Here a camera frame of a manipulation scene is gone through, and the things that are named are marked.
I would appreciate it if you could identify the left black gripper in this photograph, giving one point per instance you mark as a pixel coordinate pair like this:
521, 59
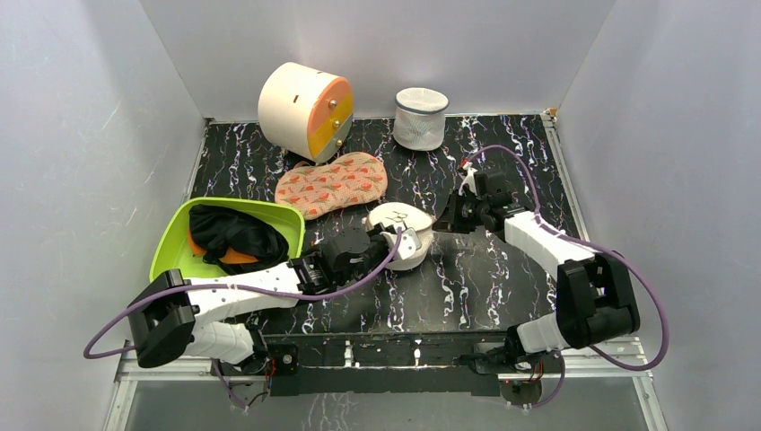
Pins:
380, 236

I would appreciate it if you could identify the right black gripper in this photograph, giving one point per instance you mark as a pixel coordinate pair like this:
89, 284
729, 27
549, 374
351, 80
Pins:
454, 210

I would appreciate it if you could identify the round white mesh laundry bag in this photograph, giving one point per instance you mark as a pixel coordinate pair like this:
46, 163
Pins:
398, 215

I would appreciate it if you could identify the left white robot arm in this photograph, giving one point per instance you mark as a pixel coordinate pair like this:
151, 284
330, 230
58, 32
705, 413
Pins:
177, 316

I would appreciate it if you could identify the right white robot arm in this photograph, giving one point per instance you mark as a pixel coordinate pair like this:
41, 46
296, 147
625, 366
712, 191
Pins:
594, 293

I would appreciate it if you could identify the green plastic basin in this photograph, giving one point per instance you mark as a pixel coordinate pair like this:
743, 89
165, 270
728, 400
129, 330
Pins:
174, 250

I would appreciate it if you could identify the floral pink mesh pouch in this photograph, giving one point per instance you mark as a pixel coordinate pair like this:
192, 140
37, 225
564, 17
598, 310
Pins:
315, 190

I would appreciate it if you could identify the white mesh cylinder basket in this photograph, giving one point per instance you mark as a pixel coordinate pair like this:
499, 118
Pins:
419, 123

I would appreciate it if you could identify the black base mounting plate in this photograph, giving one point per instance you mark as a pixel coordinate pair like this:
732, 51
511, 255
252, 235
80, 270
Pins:
390, 362

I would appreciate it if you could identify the orange cloth in basin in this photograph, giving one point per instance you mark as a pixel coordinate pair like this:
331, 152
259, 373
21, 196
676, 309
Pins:
231, 256

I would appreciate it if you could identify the black clothing in basin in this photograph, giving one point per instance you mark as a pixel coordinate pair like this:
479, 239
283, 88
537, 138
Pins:
218, 228

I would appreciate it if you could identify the round cream drawer box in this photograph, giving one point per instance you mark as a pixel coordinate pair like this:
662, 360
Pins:
306, 111

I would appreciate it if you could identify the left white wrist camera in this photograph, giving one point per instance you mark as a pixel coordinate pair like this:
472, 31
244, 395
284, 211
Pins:
406, 245

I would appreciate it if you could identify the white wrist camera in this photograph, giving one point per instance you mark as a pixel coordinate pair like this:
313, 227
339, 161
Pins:
406, 245
467, 173

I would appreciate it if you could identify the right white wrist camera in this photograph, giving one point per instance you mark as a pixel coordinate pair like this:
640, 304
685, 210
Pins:
467, 173

